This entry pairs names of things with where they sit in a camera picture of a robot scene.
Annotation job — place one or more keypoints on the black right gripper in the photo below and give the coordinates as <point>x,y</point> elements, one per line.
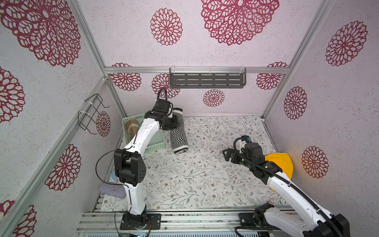
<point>234,155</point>

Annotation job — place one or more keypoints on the grey purple rolled cloth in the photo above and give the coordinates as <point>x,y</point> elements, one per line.
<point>114,190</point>

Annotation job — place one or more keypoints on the plush doll black hair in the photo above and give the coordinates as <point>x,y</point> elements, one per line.
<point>113,178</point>

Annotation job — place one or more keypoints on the black white zigzag scarf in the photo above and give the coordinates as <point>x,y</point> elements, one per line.
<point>179,143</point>

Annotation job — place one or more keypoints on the aluminium corner frame post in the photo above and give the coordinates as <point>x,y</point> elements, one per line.
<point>316,23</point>

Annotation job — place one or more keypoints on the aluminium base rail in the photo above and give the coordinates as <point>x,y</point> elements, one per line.
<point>172,220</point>

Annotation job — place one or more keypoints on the dark grey wall shelf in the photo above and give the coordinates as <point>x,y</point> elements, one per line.
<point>207,79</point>

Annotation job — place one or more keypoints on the mint green plastic basket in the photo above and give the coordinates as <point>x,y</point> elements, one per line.
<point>157,142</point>

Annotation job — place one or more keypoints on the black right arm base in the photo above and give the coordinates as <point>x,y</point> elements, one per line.
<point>256,219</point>

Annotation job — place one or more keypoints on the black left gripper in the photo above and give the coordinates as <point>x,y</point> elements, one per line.
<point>175,125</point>

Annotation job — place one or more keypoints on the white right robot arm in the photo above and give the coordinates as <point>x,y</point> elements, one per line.
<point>275,170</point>

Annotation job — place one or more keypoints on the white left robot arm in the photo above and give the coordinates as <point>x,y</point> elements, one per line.
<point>128,162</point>

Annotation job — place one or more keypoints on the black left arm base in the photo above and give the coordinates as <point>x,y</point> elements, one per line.
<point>145,221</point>

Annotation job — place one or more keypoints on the brown beige plaid scarf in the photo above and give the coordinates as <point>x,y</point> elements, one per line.
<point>131,127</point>

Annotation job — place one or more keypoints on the black wire wall rack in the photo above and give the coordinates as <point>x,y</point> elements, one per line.
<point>95,119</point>

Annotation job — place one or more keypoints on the yellow fabric hat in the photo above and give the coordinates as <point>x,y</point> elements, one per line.
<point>283,161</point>

